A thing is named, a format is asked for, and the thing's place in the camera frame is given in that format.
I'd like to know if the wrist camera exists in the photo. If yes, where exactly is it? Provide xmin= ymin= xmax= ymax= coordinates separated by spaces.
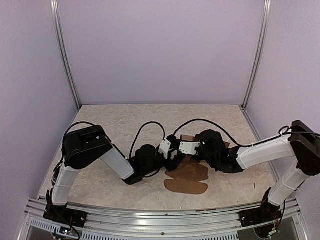
xmin=178 ymin=141 xmax=201 ymax=156
xmin=157 ymin=134 xmax=180 ymax=160

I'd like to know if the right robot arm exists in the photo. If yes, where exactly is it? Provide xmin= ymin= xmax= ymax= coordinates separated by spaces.
xmin=193 ymin=120 xmax=320 ymax=222

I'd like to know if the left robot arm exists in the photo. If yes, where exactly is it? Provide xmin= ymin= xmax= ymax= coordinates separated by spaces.
xmin=46 ymin=122 xmax=185 ymax=223

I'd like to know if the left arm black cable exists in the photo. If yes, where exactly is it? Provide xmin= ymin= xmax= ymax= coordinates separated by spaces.
xmin=128 ymin=121 xmax=167 ymax=161

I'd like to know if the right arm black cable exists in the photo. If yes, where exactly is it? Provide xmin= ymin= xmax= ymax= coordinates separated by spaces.
xmin=173 ymin=119 xmax=296 ymax=148

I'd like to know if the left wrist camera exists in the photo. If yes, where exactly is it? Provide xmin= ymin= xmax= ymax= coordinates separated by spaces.
xmin=157 ymin=134 xmax=180 ymax=160

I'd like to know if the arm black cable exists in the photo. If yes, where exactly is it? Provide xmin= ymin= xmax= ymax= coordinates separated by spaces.
xmin=173 ymin=119 xmax=296 ymax=148
xmin=128 ymin=121 xmax=167 ymax=161

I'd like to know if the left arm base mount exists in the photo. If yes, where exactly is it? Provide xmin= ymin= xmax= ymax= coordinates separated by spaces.
xmin=43 ymin=208 xmax=88 ymax=228

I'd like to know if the front aluminium rail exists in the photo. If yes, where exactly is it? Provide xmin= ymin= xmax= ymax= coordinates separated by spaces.
xmin=15 ymin=198 xmax=311 ymax=240

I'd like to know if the right aluminium frame post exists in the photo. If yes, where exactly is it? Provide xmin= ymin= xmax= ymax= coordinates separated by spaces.
xmin=241 ymin=0 xmax=272 ymax=112

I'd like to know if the brown cardboard box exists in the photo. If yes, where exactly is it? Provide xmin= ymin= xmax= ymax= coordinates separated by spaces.
xmin=163 ymin=134 xmax=231 ymax=195

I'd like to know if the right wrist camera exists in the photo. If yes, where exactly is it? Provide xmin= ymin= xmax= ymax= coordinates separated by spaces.
xmin=178 ymin=141 xmax=201 ymax=156

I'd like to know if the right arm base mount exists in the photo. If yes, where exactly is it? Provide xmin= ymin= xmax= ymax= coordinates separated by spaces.
xmin=238 ymin=207 xmax=282 ymax=227

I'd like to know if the left aluminium frame post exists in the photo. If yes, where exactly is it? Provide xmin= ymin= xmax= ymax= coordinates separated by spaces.
xmin=50 ymin=0 xmax=82 ymax=111

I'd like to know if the aluminium frame post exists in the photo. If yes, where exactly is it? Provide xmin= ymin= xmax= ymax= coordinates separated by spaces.
xmin=241 ymin=0 xmax=272 ymax=112
xmin=50 ymin=0 xmax=82 ymax=111

